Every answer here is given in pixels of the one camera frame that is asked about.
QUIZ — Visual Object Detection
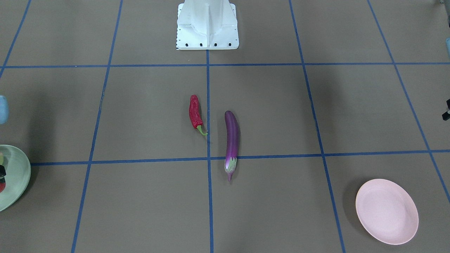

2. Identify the red pomegranate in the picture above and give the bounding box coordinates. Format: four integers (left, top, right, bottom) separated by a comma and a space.
0, 179, 6, 192

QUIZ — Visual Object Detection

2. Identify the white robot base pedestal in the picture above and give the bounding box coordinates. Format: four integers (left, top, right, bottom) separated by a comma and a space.
176, 0, 239, 50

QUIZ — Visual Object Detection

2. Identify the pink plate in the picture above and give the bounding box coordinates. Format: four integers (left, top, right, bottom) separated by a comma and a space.
355, 179, 419, 245

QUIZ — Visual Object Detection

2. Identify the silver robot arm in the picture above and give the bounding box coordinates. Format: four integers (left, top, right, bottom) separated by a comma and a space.
0, 96, 9, 182

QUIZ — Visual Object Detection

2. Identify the purple eggplant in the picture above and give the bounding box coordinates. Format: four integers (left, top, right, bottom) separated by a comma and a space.
224, 111, 240, 182

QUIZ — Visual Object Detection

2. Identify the red chili pepper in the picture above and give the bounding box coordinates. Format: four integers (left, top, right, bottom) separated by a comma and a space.
188, 95, 208, 136

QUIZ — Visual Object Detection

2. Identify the green plate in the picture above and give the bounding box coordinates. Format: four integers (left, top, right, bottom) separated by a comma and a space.
0, 145, 31, 211

